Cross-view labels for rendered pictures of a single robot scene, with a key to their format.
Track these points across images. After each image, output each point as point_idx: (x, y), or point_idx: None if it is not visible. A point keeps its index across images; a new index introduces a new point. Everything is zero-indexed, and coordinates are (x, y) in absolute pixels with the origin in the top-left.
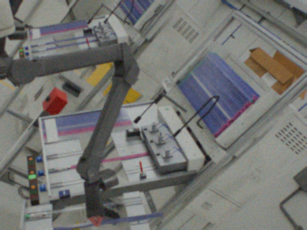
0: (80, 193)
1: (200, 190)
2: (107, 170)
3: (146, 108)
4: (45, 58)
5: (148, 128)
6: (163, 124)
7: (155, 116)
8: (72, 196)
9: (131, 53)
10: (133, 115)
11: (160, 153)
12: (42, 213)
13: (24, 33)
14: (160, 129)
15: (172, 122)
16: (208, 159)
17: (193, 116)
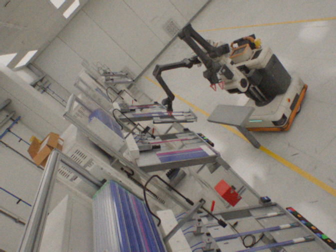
0: (179, 132)
1: None
2: (164, 99)
3: (147, 131)
4: (180, 61)
5: (147, 143)
6: (137, 145)
7: (140, 159)
8: (183, 131)
9: (154, 68)
10: (155, 159)
11: (143, 136)
12: (189, 117)
13: (203, 74)
14: (140, 143)
15: (132, 143)
16: None
17: (126, 116)
